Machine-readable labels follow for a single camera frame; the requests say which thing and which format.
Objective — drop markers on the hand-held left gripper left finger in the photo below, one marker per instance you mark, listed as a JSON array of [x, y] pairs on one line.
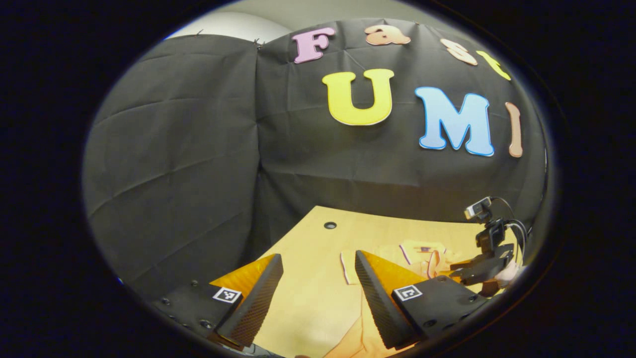
[[258, 303]]

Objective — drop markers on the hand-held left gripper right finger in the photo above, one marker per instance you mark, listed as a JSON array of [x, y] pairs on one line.
[[377, 303]]

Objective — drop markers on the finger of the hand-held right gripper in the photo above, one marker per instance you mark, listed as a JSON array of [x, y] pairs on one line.
[[472, 273]]

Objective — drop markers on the orange T-shirt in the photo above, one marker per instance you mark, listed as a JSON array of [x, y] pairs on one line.
[[415, 261]]

